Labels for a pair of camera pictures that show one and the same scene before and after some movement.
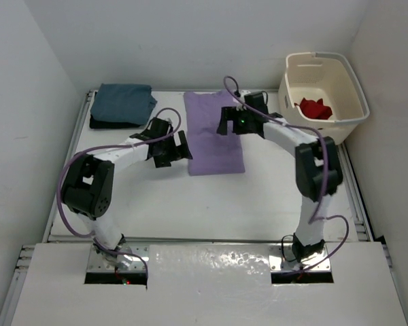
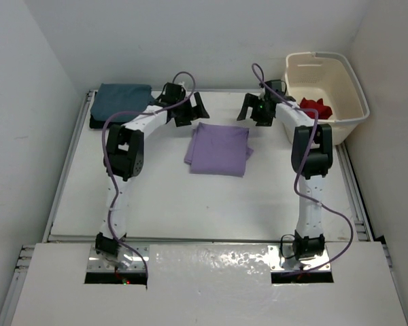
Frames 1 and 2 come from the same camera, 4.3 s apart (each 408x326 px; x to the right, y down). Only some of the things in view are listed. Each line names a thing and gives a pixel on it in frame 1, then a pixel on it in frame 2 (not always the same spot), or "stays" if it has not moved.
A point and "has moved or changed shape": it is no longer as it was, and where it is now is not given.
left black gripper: (178, 153) to (196, 112)
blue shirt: (130, 103) stays
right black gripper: (232, 113) to (253, 100)
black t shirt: (99, 124) stays
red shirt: (315, 110) stays
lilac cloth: (209, 152) has moved or changed shape
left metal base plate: (97, 263) stays
